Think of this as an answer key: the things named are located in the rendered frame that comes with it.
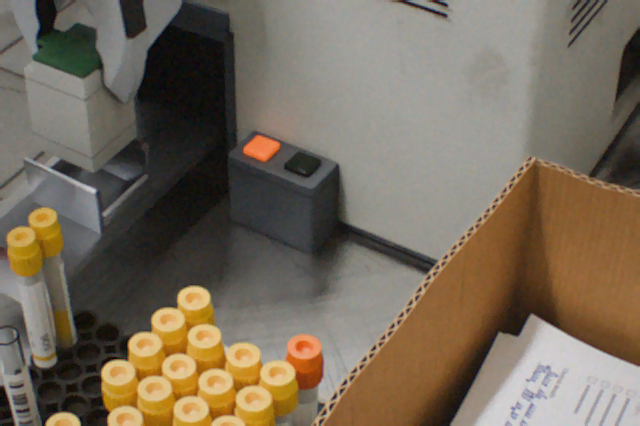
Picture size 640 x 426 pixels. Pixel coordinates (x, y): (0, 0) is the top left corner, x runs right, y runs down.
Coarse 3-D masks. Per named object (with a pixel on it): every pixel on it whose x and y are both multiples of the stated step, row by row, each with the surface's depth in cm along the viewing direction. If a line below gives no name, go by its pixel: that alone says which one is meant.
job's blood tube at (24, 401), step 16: (0, 336) 58; (16, 336) 58; (0, 352) 57; (16, 352) 58; (0, 368) 58; (16, 368) 58; (16, 384) 59; (16, 400) 59; (32, 400) 60; (16, 416) 60; (32, 416) 61
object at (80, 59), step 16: (48, 32) 70; (64, 32) 70; (80, 32) 69; (96, 32) 69; (48, 48) 68; (64, 48) 68; (80, 48) 68; (48, 64) 68; (64, 64) 67; (80, 64) 67; (96, 64) 67
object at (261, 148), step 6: (258, 138) 77; (264, 138) 77; (252, 144) 77; (258, 144) 77; (264, 144) 77; (270, 144) 77; (276, 144) 77; (246, 150) 76; (252, 150) 76; (258, 150) 76; (264, 150) 76; (270, 150) 76; (276, 150) 77; (252, 156) 76; (258, 156) 76; (264, 156) 76; (270, 156) 76
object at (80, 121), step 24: (24, 72) 69; (48, 72) 68; (96, 72) 67; (48, 96) 69; (72, 96) 68; (96, 96) 68; (48, 120) 70; (72, 120) 69; (96, 120) 69; (120, 120) 71; (48, 144) 72; (72, 144) 70; (96, 144) 70; (120, 144) 72; (96, 168) 71
